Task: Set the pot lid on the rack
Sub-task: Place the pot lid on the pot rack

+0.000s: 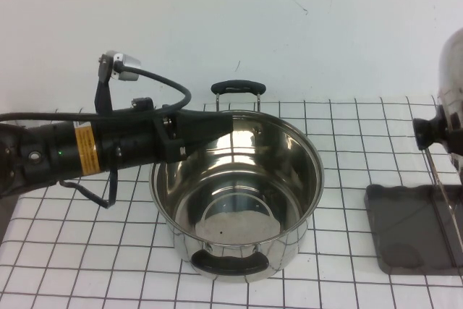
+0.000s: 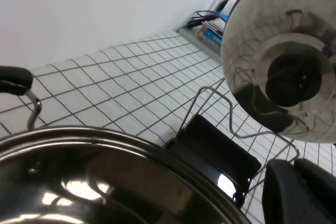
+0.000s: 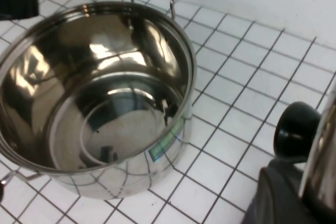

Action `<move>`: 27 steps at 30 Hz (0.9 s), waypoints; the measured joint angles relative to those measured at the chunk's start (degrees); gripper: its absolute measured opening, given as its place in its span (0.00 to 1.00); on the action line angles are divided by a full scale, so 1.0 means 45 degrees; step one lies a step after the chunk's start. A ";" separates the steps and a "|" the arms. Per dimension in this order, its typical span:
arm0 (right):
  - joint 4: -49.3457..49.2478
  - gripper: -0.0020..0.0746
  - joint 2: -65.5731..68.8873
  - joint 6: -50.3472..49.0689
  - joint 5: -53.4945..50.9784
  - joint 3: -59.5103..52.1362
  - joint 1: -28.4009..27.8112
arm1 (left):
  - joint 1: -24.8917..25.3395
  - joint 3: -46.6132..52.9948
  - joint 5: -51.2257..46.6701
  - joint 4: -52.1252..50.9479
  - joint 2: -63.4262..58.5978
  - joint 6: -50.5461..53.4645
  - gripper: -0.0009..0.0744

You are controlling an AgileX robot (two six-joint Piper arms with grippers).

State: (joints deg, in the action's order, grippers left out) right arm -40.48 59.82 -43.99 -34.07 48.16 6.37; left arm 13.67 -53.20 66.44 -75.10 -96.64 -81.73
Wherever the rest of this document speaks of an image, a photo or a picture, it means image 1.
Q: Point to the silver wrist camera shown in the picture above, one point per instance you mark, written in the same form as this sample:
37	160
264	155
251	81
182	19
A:
126	67

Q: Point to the stainless steel lid black knob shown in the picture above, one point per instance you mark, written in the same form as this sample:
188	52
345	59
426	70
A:
452	81

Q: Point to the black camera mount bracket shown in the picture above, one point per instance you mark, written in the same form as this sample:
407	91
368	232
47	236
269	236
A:
103	95

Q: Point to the white black-grid tablecloth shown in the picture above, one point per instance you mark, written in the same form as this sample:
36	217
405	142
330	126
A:
108	280

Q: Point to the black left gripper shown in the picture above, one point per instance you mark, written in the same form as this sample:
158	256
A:
191	131

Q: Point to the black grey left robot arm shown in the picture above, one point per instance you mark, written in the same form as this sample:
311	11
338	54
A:
54	150

